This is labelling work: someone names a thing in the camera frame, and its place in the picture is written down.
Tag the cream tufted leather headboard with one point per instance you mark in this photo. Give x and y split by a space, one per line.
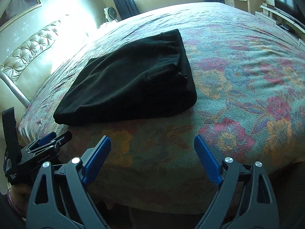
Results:
27 68

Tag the black pants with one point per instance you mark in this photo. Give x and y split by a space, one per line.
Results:
144 79

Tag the white floor fan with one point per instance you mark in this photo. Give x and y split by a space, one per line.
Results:
110 14

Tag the black set-top box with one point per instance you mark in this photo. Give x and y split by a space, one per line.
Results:
287 28

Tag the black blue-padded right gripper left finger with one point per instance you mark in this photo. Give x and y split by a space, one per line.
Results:
59 198

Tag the black flat screen television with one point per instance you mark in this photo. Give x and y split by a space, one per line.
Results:
290 7

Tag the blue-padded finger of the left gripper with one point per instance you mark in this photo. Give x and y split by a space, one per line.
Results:
46 139

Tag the framed wall picture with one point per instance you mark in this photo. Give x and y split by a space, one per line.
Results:
11 10

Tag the person's left hand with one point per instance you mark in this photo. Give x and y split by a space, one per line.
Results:
19 196

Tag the floral bedspread bed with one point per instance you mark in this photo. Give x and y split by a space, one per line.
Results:
250 105

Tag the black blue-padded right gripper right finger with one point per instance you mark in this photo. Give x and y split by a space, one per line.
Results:
257 206

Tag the white TV cabinet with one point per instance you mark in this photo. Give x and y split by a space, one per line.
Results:
274 18

